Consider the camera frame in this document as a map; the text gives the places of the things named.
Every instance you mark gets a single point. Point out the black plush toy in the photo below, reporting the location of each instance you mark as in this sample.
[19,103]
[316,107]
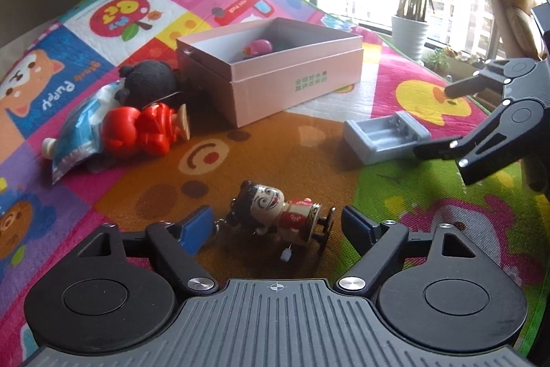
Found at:
[148,81]

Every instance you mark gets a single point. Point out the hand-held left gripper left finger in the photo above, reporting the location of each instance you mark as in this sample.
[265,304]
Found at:
[195,227]

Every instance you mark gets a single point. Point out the colourful printed play mat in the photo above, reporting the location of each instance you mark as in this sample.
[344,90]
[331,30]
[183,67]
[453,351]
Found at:
[266,152]

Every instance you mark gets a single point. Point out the pink toy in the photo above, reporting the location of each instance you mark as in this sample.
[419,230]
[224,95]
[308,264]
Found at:
[257,48]

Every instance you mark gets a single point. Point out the red figure toy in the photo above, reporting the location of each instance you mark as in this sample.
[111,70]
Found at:
[137,130]

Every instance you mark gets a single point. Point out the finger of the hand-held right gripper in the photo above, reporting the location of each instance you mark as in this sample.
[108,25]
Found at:
[500,135]
[494,77]

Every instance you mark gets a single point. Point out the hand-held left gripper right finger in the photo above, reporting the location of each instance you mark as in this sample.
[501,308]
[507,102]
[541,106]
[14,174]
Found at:
[357,227]

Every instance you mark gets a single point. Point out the small potted plant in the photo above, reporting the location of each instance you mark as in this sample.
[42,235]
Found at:
[437,61]

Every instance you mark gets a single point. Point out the wind-up doll figure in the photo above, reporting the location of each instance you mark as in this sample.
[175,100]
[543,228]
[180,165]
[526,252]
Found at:
[275,212]

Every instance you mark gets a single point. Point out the grey battery holder tray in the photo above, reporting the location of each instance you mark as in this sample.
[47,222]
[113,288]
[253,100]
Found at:
[382,137]

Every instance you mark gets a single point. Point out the blue plastic packet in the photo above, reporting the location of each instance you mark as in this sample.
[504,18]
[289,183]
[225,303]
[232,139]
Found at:
[79,135]

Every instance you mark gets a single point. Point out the pink cardboard box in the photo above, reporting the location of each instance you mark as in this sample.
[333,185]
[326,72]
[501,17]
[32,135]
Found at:
[296,79]

